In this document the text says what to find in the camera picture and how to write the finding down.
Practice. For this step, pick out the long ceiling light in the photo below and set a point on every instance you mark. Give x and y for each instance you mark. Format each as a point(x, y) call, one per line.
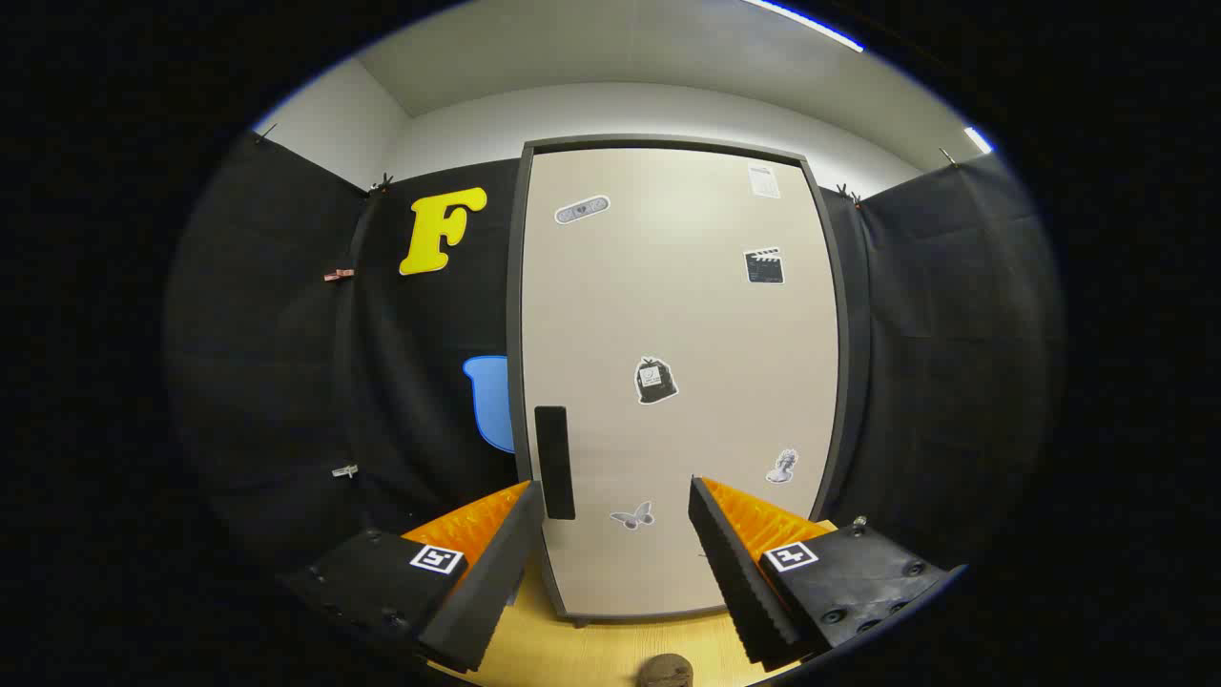
point(806, 24)

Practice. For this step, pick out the grey shoe cabinet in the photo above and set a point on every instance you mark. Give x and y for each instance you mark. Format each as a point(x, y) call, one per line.
point(515, 286)

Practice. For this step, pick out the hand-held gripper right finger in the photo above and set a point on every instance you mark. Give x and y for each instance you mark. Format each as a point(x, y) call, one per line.
point(734, 572)

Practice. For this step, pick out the short ceiling light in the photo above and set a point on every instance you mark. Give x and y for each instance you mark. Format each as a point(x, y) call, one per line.
point(979, 140)

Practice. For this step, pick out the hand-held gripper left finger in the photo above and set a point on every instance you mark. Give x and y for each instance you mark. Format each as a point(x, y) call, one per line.
point(496, 592)

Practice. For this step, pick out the brown fuzzy shoe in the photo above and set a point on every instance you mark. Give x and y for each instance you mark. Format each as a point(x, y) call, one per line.
point(665, 673)

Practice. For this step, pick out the black backdrop cloth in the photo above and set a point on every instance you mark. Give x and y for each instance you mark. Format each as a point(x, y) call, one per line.
point(286, 382)

